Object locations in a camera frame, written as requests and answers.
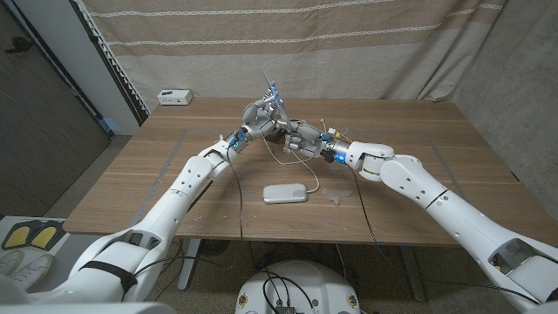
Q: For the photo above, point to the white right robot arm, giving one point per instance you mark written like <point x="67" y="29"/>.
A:
<point x="436" y="205"/>

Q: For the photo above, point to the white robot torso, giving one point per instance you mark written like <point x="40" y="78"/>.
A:
<point x="301" y="283"/>

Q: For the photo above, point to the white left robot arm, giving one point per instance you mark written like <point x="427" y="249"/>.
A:
<point x="170" y="205"/>

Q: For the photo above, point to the clear plastic bag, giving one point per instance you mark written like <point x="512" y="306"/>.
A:
<point x="336" y="194"/>

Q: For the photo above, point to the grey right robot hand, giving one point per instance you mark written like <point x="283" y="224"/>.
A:
<point x="309" y="137"/>

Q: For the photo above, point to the beige striped curtain backdrop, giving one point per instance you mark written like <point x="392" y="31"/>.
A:
<point x="283" y="43"/>

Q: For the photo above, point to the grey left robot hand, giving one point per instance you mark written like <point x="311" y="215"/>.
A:
<point x="257" y="120"/>

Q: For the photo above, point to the black round floor object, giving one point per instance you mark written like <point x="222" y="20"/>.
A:
<point x="213" y="247"/>

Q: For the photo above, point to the silver power bank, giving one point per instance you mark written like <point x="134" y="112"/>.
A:
<point x="285" y="193"/>

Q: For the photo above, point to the white sneaker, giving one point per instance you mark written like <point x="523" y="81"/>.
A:
<point x="32" y="270"/>
<point x="8" y="261"/>

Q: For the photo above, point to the white power strip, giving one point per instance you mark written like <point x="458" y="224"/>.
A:
<point x="174" y="97"/>

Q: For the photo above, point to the black zigzag frame strip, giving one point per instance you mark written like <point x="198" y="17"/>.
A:
<point x="111" y="65"/>

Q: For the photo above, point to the white table leg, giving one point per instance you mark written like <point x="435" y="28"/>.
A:
<point x="412" y="275"/>
<point x="188" y="264"/>

